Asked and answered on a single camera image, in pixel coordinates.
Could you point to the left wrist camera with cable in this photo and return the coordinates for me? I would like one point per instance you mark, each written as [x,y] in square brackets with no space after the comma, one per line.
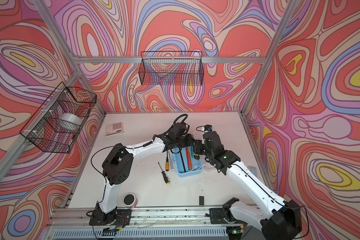
[180,120]

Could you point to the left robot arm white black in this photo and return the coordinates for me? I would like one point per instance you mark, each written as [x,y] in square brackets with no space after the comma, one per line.
[118,164]

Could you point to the black wire basket back wall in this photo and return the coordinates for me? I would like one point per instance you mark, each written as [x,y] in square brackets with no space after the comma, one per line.
[171,68]

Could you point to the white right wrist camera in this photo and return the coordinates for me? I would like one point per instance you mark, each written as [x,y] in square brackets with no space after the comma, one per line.
[204,129]

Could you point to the pink cup black lid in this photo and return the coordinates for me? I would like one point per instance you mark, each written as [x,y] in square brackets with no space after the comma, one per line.
[130,201]

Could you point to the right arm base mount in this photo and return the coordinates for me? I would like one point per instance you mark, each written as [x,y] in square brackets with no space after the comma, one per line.
[223,215]

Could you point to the yellow black screwdriver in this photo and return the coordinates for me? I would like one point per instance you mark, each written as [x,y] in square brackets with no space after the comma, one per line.
[165,177]

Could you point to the black wire basket wall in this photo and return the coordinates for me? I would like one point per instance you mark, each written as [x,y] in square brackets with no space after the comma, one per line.
[45,133]
[171,68]

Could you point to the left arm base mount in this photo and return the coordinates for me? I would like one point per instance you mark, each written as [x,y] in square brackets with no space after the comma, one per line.
[109,217]

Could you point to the blue plastic tool box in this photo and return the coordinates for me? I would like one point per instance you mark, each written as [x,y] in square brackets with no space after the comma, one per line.
[185,163]

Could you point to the aluminium front rail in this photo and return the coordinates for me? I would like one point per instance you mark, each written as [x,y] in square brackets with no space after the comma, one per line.
[148,223]

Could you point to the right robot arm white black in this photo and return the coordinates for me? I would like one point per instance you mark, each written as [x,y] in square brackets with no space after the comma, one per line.
[276,218]

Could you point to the grey box by wall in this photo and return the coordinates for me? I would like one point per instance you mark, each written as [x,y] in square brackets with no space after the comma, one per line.
[253,170]

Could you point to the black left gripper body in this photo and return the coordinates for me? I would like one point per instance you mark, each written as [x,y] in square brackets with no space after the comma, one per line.
[184,142]

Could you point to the white pink calculator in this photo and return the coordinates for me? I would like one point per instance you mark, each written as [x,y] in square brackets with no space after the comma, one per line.
[114,129]

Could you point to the aluminium frame corner post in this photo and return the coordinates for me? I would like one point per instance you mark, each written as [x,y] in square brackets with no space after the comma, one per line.
[282,26]

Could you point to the small yellow handled screwdriver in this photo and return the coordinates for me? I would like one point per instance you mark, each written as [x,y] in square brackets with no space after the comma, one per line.
[167,165]

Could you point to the grey duct tape roll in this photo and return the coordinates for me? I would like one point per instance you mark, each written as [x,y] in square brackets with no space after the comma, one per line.
[70,122]

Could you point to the red hex key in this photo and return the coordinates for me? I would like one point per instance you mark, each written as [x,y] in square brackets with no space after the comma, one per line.
[189,162]

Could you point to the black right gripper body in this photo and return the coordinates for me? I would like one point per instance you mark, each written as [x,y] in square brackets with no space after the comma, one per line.
[201,149]

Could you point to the small black block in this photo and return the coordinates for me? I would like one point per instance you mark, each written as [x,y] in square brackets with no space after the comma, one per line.
[201,200]

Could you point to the teal utility knife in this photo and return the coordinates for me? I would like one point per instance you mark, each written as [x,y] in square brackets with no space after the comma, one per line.
[196,156]

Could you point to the black wire basket left wall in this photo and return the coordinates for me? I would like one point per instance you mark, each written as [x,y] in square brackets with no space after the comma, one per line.
[45,133]

